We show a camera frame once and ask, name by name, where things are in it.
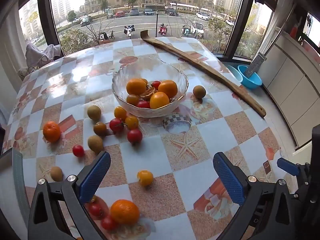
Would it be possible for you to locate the crumpled white cloth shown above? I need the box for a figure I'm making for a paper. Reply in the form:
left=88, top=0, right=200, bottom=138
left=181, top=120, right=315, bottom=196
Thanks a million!
left=17, top=43, right=61, bottom=80

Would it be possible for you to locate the orange in bowl right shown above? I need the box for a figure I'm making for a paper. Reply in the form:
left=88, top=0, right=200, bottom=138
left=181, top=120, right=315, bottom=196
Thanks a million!
left=158, top=80, right=178, bottom=99

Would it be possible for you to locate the small red cherry tomato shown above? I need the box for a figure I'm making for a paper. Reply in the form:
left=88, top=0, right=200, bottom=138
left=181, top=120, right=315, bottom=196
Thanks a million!
left=72, top=145, right=85, bottom=158

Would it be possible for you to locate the yellow cherry tomato lone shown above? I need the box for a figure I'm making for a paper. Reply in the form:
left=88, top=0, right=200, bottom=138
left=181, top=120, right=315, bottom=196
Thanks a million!
left=137, top=170, right=153, bottom=187

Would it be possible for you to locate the orange tangerine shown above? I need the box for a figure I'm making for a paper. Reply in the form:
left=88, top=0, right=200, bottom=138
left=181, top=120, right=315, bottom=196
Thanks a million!
left=43, top=121, right=61, bottom=143
left=110, top=199, right=140, bottom=225

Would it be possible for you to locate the large orange in bowl left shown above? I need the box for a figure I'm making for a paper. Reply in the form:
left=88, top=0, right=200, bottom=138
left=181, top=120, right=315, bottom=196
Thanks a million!
left=126, top=78, right=146, bottom=95

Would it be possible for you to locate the clear glass fruit bowl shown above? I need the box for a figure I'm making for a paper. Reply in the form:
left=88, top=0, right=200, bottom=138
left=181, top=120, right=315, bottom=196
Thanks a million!
left=112, top=62, right=189, bottom=118

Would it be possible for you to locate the orange in bowl front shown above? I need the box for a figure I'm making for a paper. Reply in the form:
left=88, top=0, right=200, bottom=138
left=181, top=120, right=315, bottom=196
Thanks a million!
left=150, top=92, right=170, bottom=109

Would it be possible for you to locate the green-brown longan top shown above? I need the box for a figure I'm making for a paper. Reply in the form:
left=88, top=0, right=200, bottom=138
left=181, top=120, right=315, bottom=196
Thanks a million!
left=87, top=105, right=101, bottom=121

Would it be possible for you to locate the grey washboard in basin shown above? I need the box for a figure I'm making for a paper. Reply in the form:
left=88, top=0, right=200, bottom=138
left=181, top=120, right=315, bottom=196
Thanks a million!
left=244, top=52, right=266, bottom=79

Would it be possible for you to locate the green-brown longan lower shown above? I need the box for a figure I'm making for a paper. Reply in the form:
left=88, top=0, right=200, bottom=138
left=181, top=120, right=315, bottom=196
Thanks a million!
left=87, top=135, right=104, bottom=154

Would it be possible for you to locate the green-brown longan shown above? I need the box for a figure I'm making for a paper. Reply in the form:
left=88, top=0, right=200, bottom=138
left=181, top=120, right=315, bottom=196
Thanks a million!
left=87, top=135, right=104, bottom=154
left=87, top=105, right=101, bottom=121

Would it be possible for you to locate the yellow cherry tomato upper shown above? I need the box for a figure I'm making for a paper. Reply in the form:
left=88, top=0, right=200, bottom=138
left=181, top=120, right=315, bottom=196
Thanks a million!
left=114, top=106, right=127, bottom=120

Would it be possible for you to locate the long wooden stick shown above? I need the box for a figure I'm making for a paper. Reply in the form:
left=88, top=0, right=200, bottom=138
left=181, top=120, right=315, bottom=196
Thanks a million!
left=140, top=30, right=266, bottom=118

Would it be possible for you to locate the brown longan middle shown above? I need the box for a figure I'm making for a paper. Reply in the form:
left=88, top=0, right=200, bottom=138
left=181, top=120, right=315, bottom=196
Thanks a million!
left=93, top=122, right=107, bottom=137

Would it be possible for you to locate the blue plastic basin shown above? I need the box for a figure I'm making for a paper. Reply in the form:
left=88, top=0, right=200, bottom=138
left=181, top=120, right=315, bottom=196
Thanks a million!
left=237, top=65, right=263, bottom=90

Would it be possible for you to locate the white tray with green rim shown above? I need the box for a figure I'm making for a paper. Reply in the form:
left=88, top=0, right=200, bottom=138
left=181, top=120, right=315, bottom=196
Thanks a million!
left=1, top=148, right=30, bottom=239

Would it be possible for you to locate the yellow cherry tomato cluster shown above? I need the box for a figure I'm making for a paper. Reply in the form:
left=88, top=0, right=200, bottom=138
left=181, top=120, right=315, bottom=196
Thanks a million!
left=125, top=115, right=139, bottom=130

